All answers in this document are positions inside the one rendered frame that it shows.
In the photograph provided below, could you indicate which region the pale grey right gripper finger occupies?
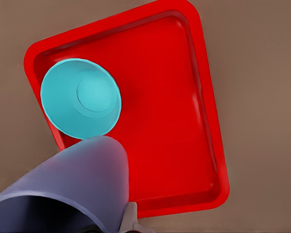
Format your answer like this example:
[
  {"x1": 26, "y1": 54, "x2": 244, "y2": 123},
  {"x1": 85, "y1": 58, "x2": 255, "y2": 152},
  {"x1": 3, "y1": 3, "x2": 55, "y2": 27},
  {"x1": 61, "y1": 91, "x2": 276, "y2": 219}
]
[{"x1": 118, "y1": 201, "x2": 155, "y2": 233}]

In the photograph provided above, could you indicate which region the turquoise bowl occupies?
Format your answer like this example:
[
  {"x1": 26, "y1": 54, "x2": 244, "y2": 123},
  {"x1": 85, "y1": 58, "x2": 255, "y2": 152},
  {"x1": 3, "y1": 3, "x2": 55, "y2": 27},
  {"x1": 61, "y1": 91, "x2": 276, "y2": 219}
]
[{"x1": 40, "y1": 58, "x2": 122, "y2": 140}]

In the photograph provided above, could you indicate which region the red plastic tray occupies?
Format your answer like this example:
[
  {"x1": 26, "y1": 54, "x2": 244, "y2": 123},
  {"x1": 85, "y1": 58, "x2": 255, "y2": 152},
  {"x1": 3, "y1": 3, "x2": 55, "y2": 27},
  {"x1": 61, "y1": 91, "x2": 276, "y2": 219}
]
[{"x1": 23, "y1": 0, "x2": 230, "y2": 219}]

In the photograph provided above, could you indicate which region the purple-grey cup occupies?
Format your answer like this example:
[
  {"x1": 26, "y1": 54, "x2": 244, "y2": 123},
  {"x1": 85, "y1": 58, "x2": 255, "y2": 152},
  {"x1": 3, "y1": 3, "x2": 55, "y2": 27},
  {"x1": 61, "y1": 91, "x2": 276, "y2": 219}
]
[{"x1": 0, "y1": 135, "x2": 129, "y2": 233}]

